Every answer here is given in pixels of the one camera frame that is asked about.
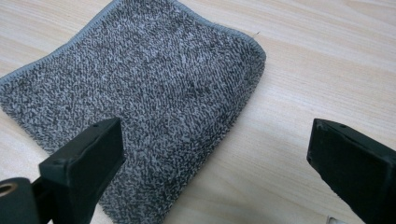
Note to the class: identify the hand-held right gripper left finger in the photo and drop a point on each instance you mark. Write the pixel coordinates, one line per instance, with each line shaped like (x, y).
(84, 161)

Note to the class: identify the grey terry cloth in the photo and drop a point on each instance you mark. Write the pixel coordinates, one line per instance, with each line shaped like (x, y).
(155, 77)

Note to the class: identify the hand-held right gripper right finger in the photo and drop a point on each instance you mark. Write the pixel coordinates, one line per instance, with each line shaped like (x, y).
(358, 161)

